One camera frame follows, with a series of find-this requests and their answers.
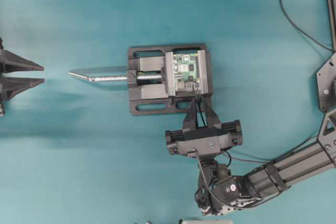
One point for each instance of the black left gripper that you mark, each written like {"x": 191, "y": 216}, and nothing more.
{"x": 12, "y": 86}

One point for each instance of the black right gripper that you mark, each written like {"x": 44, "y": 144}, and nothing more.
{"x": 207, "y": 140}

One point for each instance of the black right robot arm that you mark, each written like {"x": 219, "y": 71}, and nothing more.
{"x": 219, "y": 191}

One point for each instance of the green PCB board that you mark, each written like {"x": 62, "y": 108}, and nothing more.
{"x": 185, "y": 73}

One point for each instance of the dark grey metal vise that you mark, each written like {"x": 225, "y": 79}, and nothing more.
{"x": 159, "y": 97}

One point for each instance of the silver vise screw handle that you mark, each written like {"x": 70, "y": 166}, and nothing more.
{"x": 138, "y": 76}

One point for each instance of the black frame bar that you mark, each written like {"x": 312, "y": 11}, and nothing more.
{"x": 331, "y": 9}

